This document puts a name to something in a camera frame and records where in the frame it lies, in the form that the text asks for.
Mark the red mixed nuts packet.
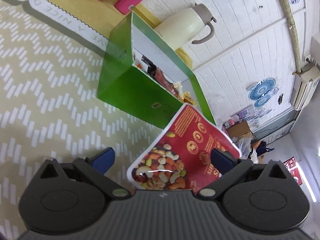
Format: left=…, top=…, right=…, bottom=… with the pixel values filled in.
left=127, top=103, right=242, bottom=193

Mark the brown cardboard box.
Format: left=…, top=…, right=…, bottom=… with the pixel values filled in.
left=227, top=121, right=253, bottom=139

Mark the patterned table mat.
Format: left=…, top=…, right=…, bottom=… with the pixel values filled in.
left=1, top=0, right=159, bottom=239

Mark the green cardboard box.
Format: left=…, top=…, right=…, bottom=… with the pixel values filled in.
left=97, top=12, right=214, bottom=128

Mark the dark brown snack packet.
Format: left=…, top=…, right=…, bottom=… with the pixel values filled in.
left=142, top=55, right=183, bottom=102

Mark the white air conditioner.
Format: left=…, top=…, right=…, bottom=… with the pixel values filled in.
left=290, top=33, right=319, bottom=111

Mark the cream thermos jug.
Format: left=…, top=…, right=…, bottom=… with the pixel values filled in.
left=154, top=3, right=217, bottom=50

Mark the yellow-green tablecloth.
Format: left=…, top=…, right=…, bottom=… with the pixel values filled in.
left=11, top=0, right=194, bottom=69

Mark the blue wall fan decoration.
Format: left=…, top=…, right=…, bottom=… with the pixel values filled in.
left=246, top=77, right=279, bottom=108

